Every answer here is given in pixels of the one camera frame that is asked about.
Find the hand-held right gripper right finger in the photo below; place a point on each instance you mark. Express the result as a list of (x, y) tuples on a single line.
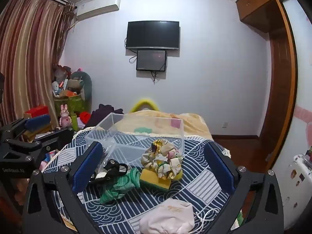
[(219, 165)]

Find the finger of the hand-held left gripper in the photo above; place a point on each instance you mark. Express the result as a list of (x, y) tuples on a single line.
[(36, 122), (57, 136)]

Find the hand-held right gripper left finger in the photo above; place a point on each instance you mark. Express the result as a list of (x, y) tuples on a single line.
[(85, 173)]

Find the green knitted cloth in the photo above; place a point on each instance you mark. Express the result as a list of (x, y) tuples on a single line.
[(114, 190)]

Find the clear plastic storage box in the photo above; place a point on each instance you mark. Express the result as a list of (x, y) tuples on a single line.
[(121, 148)]

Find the floral fabric scrunchie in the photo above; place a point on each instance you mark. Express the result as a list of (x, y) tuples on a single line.
[(168, 165)]

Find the yellow sponge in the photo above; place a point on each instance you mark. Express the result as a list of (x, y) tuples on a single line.
[(151, 180)]

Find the red box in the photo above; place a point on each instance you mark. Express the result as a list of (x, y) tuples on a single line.
[(36, 111)]

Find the pink rabbit toy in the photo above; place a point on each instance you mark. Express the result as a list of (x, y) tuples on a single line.
[(64, 118)]

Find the red fabric item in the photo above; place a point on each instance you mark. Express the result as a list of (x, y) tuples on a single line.
[(85, 117)]

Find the blue patterned cloth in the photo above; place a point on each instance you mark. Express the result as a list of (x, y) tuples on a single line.
[(190, 185)]

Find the green storage bin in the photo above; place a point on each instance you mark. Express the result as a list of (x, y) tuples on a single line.
[(75, 106)]

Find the pile of household clutter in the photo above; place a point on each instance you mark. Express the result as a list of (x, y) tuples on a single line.
[(62, 82)]

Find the yellow blanket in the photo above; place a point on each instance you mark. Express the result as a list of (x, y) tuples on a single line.
[(192, 124)]

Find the dark purple clothes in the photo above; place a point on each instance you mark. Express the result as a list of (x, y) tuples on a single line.
[(103, 115)]

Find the pink sponge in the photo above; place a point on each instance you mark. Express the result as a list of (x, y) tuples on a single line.
[(176, 123)]

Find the striped brown curtain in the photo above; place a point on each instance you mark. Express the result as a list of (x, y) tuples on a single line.
[(29, 58)]

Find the green sponge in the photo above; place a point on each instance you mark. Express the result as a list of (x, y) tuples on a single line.
[(142, 130)]

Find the white stickered suitcase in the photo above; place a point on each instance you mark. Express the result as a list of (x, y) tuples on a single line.
[(292, 190)]

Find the pink door sticker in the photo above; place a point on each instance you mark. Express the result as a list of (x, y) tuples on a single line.
[(304, 115)]

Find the brown wooden wardrobe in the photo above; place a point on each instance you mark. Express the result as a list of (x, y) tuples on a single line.
[(280, 78)]

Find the white air conditioner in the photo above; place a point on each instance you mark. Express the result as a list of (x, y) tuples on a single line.
[(97, 6)]

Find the white wall outlet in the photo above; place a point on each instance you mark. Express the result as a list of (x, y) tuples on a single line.
[(225, 124)]

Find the small black wall monitor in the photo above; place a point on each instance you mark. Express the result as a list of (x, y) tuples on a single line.
[(151, 60)]

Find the large black wall television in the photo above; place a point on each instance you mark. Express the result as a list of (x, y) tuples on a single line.
[(153, 34)]

